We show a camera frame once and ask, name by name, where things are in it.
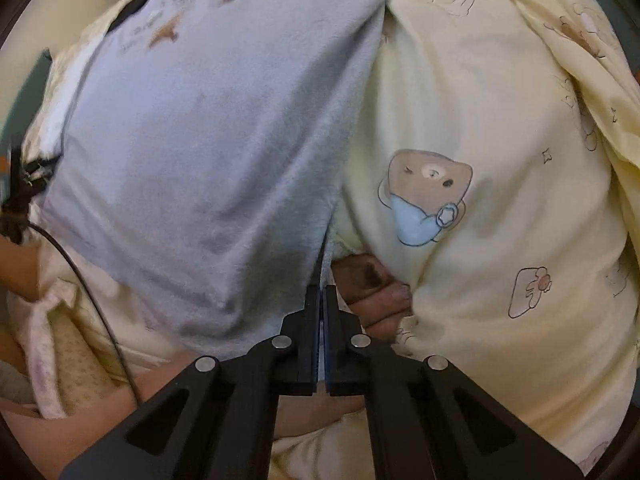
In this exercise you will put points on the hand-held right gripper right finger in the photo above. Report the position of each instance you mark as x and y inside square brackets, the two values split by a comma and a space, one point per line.
[332, 355]

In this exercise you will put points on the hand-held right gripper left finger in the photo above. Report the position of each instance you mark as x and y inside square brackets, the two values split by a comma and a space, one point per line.
[307, 350]

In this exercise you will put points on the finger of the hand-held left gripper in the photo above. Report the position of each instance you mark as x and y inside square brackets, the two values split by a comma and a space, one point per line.
[37, 171]

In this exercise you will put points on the grey t-shirt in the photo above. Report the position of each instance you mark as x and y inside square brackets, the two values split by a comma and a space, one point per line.
[200, 135]

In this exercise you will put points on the person's left forearm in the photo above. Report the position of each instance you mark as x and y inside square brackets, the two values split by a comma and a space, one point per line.
[17, 272]

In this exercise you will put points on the person's foot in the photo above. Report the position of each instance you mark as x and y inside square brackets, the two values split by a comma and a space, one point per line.
[372, 305]

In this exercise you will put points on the person's patterned pajamas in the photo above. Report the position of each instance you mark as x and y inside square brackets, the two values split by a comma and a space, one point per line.
[85, 360]

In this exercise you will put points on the person's leg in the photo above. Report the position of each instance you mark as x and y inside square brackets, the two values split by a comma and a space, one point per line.
[75, 440]

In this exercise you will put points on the yellow bear print blanket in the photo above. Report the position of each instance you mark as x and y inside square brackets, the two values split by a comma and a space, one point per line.
[500, 110]

